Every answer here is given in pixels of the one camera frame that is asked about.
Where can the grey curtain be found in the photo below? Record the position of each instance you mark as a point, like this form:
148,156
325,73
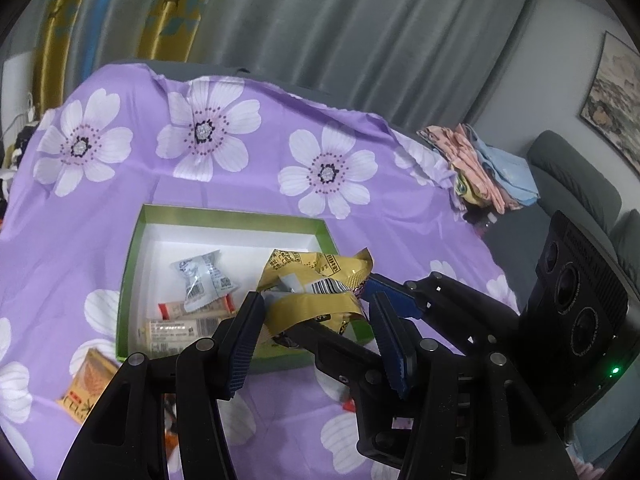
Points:
350,20

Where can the black and white object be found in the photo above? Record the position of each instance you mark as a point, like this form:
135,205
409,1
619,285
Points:
15,150

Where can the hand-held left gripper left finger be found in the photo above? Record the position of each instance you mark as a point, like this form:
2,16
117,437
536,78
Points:
245,350

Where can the white appliance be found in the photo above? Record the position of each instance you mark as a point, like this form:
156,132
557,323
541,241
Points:
20,85

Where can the orange snack packet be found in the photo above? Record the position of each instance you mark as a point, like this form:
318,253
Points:
87,380

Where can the gold patterned curtain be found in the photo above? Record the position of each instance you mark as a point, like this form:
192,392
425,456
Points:
170,5
65,25

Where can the pale cream snack bar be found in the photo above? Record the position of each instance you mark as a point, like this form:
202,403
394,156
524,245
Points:
175,332

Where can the pile of folded clothes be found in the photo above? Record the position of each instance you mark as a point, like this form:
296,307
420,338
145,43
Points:
450,152

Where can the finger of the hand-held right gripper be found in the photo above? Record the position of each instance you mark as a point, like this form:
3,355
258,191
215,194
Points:
382,287
330,350

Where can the golden snack packet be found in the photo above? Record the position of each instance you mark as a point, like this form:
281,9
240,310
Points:
300,265

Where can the yellow patterned cloth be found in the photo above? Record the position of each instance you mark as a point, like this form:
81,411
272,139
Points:
467,190

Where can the framed landscape painting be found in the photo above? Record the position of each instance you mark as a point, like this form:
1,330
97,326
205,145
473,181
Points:
615,100

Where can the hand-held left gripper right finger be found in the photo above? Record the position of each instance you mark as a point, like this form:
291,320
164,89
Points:
395,355

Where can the green cardboard box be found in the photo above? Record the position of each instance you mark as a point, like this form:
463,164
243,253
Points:
160,262

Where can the grey sofa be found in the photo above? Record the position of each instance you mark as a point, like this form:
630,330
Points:
575,175

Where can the silver blue snack packet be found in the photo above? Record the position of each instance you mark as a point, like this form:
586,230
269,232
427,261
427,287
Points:
200,275

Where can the beige snack bar red ends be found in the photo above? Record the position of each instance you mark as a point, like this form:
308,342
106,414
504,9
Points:
175,308

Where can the light blue cloth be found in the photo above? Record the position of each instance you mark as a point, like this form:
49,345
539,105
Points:
505,170

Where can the purple floral blanket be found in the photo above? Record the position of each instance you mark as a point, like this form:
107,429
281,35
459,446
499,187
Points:
400,240

